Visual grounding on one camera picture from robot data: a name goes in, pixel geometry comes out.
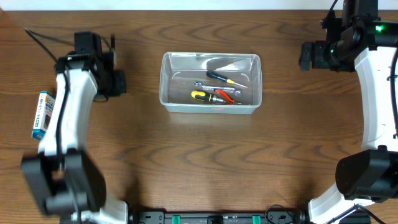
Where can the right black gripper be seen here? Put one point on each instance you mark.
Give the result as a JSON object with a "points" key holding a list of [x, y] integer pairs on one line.
{"points": [[317, 48]]}

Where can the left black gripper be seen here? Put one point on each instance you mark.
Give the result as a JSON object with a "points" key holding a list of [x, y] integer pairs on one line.
{"points": [[109, 58]]}

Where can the blue white product box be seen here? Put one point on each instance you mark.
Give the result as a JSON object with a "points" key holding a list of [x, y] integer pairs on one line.
{"points": [[43, 115]]}

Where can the red handled pliers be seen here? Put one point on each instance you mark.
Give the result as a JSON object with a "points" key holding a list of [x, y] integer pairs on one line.
{"points": [[229, 100]]}

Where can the silver offset wrench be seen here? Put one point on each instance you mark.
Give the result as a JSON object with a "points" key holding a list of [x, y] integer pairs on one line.
{"points": [[227, 89]]}

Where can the stubby yellow black screwdriver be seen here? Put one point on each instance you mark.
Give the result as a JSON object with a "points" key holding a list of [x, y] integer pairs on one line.
{"points": [[207, 97]]}

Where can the slim black yellow screwdriver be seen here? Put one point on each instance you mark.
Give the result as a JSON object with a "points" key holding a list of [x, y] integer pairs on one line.
{"points": [[217, 76]]}

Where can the black orange pen tool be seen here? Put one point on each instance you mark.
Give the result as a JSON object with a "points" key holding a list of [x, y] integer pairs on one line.
{"points": [[113, 49]]}

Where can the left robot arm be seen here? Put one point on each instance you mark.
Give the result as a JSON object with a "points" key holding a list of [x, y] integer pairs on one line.
{"points": [[62, 178]]}

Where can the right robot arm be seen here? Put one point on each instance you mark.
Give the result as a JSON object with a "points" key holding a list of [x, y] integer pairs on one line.
{"points": [[367, 46]]}

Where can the clear plastic container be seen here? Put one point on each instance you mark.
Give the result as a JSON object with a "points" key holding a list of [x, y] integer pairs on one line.
{"points": [[180, 70]]}

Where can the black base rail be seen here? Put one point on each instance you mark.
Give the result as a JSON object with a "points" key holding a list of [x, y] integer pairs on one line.
{"points": [[275, 215]]}

